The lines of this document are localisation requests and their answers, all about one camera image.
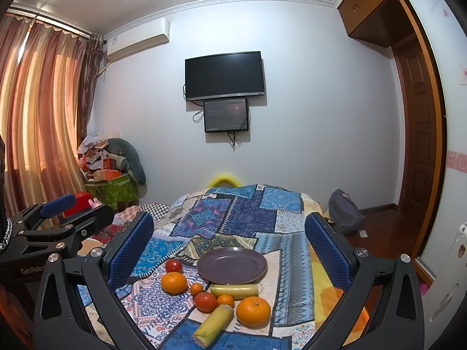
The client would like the small black wall monitor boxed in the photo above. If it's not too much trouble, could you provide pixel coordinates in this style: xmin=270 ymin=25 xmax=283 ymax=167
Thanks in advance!
xmin=203 ymin=98 xmax=249 ymax=134

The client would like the yellow round cushion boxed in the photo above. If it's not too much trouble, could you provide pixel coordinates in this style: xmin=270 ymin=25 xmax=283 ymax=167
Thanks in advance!
xmin=208 ymin=174 xmax=242 ymax=188

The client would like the green storage box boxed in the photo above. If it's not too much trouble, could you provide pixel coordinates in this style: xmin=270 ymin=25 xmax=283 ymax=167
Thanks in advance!
xmin=85 ymin=174 xmax=139 ymax=213

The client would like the white sticker-covered object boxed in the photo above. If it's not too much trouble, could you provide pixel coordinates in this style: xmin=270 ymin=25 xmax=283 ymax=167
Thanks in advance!
xmin=422 ymin=224 xmax=466 ymax=347

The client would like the purple round plate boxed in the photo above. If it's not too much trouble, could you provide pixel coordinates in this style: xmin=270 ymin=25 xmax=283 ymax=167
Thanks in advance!
xmin=197 ymin=247 xmax=268 ymax=284

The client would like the large red tomato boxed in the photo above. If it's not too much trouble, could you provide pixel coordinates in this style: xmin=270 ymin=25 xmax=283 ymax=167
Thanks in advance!
xmin=194 ymin=292 xmax=218 ymax=314

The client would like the small red tomato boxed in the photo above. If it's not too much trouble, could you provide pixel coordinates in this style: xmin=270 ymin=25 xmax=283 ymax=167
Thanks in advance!
xmin=165 ymin=259 xmax=183 ymax=273

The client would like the grey plush toy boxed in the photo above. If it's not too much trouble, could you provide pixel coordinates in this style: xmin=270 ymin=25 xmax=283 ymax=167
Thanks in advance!
xmin=105 ymin=137 xmax=147 ymax=186

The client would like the brown overhead cabinet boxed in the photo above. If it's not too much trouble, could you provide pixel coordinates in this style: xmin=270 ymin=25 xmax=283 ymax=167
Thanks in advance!
xmin=338 ymin=0 xmax=417 ymax=48

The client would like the grey backpack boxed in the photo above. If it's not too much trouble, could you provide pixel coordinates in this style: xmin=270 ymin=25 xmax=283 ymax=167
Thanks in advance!
xmin=328 ymin=189 xmax=365 ymax=235

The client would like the large orange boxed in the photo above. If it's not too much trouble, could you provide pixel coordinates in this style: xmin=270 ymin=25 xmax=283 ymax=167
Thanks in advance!
xmin=161 ymin=272 xmax=188 ymax=295
xmin=236 ymin=296 xmax=271 ymax=328

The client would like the black wall television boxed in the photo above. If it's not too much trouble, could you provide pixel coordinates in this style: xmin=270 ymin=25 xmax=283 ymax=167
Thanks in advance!
xmin=184 ymin=51 xmax=266 ymax=101

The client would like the white air conditioner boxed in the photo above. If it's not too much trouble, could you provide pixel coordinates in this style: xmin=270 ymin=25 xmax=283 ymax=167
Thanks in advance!
xmin=107 ymin=17 xmax=170 ymax=62

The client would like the blue patchwork bedspread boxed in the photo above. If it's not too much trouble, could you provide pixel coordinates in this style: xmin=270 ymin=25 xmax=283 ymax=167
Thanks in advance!
xmin=77 ymin=183 xmax=366 ymax=350

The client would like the brown wooden door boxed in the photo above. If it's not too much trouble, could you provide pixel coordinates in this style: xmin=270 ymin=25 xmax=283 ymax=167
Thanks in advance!
xmin=393 ymin=34 xmax=442 ymax=258

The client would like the pile of clothes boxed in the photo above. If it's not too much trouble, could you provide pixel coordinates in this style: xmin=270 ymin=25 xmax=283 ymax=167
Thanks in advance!
xmin=78 ymin=129 xmax=123 ymax=182

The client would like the orange striped curtain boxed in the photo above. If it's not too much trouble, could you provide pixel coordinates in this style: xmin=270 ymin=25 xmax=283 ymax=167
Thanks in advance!
xmin=1 ymin=13 xmax=103 ymax=215

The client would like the small tangerine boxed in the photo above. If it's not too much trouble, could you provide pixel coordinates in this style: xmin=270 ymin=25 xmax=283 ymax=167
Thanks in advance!
xmin=190 ymin=282 xmax=204 ymax=296
xmin=217 ymin=294 xmax=235 ymax=307

